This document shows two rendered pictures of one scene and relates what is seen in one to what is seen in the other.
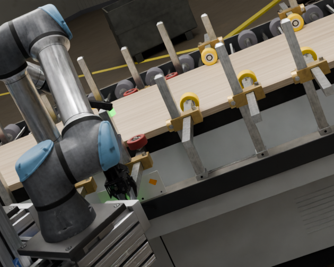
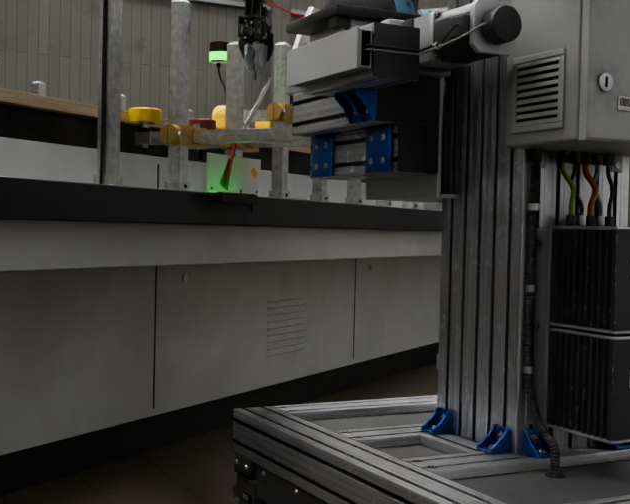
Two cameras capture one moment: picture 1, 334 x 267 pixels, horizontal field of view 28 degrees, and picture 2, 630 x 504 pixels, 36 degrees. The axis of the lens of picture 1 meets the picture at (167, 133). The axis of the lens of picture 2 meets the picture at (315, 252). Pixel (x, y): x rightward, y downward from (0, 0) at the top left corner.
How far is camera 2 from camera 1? 3.18 m
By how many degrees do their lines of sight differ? 73
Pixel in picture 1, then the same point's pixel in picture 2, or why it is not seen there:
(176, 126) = (286, 114)
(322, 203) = (282, 319)
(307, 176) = (336, 249)
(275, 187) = (317, 249)
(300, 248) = (257, 376)
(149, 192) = (248, 185)
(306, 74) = not seen: hidden behind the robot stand
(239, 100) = not seen: hidden behind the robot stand
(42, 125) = not seen: outside the picture
